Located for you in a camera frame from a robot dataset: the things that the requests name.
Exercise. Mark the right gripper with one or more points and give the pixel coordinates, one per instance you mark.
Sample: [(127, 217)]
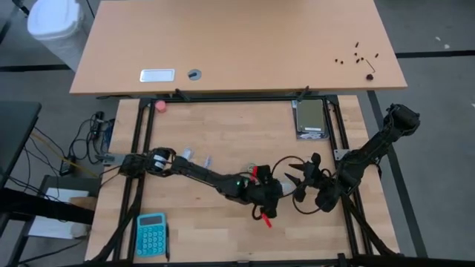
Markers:
[(315, 180)]

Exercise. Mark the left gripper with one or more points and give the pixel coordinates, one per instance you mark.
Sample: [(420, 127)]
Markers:
[(267, 194)]

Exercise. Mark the white lightbulb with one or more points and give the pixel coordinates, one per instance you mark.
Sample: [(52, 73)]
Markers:
[(287, 187)]

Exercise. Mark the metal lamp socket stand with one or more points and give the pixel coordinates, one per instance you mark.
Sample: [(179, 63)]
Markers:
[(251, 166)]

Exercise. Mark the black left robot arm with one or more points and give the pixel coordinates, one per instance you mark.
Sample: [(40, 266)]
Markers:
[(200, 174)]

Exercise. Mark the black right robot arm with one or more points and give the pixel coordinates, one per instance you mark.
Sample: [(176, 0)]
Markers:
[(371, 152)]

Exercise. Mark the black clamp lever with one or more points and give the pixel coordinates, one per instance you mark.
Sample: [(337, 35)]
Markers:
[(182, 95), (303, 94)]

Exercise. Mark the small black knob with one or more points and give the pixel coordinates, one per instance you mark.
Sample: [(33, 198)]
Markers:
[(369, 77)]

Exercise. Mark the black pen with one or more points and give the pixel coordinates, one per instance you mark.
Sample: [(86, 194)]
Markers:
[(167, 241)]

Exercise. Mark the black allen key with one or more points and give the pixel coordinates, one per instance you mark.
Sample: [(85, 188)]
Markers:
[(370, 66)]

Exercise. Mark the teal calculator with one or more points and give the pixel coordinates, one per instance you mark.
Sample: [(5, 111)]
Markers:
[(151, 235)]

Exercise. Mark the tan wooden desk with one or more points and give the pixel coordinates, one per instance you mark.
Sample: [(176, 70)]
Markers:
[(237, 44)]

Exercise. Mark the black power strip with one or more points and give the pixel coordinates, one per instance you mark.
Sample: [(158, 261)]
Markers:
[(98, 124)]

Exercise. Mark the black power adapter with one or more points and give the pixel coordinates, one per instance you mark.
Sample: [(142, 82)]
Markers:
[(68, 167)]

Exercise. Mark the grey low platform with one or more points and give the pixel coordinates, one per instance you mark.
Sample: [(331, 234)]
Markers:
[(55, 181)]

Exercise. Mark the white paper sheet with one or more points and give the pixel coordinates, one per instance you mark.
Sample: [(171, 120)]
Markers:
[(55, 228)]

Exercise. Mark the black metal beam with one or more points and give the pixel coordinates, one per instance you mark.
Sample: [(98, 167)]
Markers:
[(37, 205)]

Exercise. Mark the black side table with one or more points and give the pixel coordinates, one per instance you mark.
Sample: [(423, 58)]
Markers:
[(15, 130)]

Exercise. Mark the white trash bin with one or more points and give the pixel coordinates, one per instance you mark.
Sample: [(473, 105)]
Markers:
[(55, 26)]

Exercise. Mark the black aluminium table frame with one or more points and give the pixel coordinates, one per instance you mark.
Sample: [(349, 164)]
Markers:
[(241, 99)]

